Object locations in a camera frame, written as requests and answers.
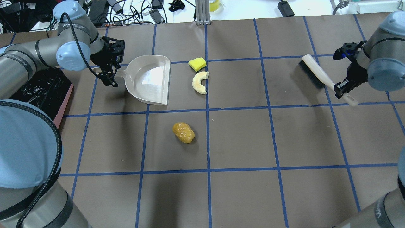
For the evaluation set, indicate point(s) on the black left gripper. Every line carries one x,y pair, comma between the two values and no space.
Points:
102,59

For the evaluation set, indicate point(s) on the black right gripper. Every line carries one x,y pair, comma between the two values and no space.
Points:
357,72

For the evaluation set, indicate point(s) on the beige plastic dustpan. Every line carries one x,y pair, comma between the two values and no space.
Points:
147,78

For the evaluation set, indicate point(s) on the white hand brush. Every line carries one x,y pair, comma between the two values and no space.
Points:
320,78

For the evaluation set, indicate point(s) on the yellow sponge piece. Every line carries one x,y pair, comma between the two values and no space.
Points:
197,63

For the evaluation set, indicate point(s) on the pale curved bread piece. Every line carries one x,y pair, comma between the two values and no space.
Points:
197,82

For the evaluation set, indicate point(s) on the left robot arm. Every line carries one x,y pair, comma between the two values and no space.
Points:
31,145

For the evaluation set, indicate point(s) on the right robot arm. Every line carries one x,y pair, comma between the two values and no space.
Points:
379,63

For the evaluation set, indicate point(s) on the black lined trash bin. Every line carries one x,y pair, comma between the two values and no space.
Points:
49,90

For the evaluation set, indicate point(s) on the yellow crumpled potato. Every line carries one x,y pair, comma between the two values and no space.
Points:
183,132

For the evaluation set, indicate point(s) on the black power adapter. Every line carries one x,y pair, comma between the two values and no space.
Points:
285,9

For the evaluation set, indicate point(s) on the yellow tape roll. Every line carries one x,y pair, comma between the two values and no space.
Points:
215,5

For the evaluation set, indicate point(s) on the aluminium frame post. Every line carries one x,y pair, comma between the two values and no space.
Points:
202,11

